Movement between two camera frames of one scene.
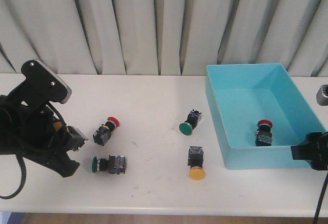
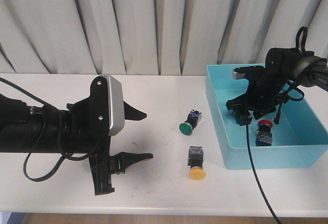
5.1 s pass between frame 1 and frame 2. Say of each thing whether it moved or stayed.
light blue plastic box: stayed
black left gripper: moved
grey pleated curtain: stayed
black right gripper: moved
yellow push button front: stayed
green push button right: stayed
